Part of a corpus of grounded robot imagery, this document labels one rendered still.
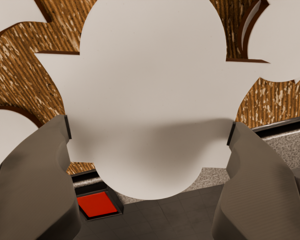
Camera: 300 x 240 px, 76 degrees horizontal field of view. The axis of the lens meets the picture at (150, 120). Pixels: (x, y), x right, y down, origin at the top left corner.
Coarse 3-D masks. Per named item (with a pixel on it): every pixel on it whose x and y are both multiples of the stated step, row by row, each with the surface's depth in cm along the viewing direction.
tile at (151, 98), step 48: (144, 0) 9; (192, 0) 9; (96, 48) 10; (144, 48) 10; (192, 48) 10; (96, 96) 11; (144, 96) 11; (192, 96) 11; (240, 96) 11; (96, 144) 13; (144, 144) 13; (192, 144) 13; (144, 192) 15
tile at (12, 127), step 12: (0, 108) 23; (12, 108) 23; (0, 120) 23; (12, 120) 23; (24, 120) 23; (36, 120) 24; (0, 132) 24; (12, 132) 24; (24, 132) 24; (0, 144) 25; (12, 144) 25; (0, 156) 26
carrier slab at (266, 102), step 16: (224, 0) 18; (240, 0) 18; (224, 16) 19; (240, 16) 19; (256, 96) 23; (272, 96) 23; (288, 96) 23; (240, 112) 24; (256, 112) 24; (272, 112) 24; (288, 112) 24
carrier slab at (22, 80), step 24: (48, 0) 18; (72, 0) 18; (96, 0) 18; (24, 24) 19; (48, 24) 19; (72, 24) 19; (0, 48) 20; (24, 48) 20; (48, 48) 20; (72, 48) 20; (0, 72) 21; (24, 72) 21; (0, 96) 23; (24, 96) 23; (48, 96) 23; (48, 120) 25; (72, 168) 29
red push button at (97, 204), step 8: (104, 192) 33; (80, 200) 34; (88, 200) 34; (96, 200) 34; (104, 200) 34; (88, 208) 35; (96, 208) 35; (104, 208) 35; (112, 208) 35; (88, 216) 36
